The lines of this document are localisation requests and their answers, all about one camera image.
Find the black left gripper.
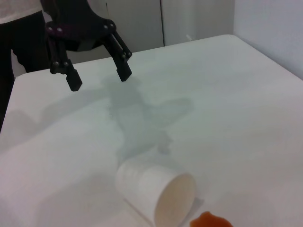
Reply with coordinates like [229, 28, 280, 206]
[39, 0, 133, 92]

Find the white paper cup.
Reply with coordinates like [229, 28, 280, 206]
[115, 158, 197, 227]

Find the brown liquid stain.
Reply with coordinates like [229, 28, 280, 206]
[189, 211, 234, 227]

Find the person in black trousers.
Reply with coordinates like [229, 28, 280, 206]
[0, 0, 52, 133]

